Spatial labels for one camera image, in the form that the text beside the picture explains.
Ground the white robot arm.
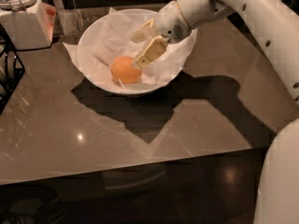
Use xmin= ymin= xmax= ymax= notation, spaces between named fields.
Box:
xmin=132 ymin=0 xmax=299 ymax=224

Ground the white ceramic clip-top jar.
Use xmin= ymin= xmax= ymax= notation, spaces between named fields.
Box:
xmin=0 ymin=0 xmax=56 ymax=50

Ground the orange fruit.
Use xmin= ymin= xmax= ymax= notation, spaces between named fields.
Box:
xmin=110 ymin=56 xmax=142 ymax=84

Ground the black wire rack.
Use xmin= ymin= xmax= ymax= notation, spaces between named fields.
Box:
xmin=0 ymin=25 xmax=25 ymax=114

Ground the white bowl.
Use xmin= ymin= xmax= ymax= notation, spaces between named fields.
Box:
xmin=76 ymin=8 xmax=189 ymax=95

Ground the clear plastic container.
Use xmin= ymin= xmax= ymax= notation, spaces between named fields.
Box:
xmin=58 ymin=9 xmax=84 ymax=35

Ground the white crumpled paper liner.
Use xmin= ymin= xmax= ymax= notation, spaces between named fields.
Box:
xmin=63 ymin=7 xmax=199 ymax=91

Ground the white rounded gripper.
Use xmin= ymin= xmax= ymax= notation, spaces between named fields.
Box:
xmin=131 ymin=1 xmax=192 ymax=68

